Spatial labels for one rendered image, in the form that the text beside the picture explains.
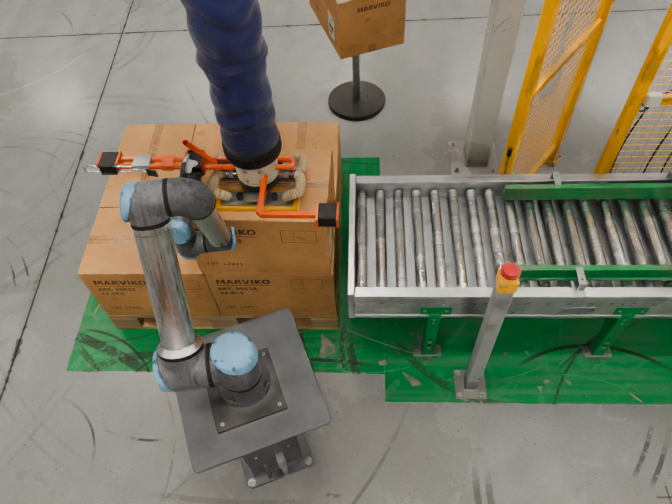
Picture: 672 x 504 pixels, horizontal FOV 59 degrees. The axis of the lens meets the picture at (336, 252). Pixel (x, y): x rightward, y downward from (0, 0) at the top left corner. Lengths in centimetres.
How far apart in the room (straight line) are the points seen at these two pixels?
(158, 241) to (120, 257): 115
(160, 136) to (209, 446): 185
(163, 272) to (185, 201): 24
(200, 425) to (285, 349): 41
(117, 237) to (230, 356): 124
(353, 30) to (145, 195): 205
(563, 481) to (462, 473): 45
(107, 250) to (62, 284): 75
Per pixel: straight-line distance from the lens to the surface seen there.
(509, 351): 318
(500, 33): 323
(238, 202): 243
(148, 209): 178
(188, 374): 204
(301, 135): 327
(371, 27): 357
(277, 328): 233
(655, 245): 305
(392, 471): 289
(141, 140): 346
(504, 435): 300
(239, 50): 193
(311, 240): 245
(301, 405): 219
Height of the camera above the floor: 280
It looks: 55 degrees down
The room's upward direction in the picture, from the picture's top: 5 degrees counter-clockwise
